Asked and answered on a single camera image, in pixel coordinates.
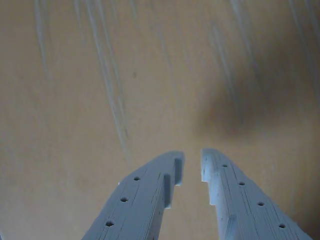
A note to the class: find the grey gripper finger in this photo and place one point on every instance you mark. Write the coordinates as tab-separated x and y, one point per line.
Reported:
240	205
140	200

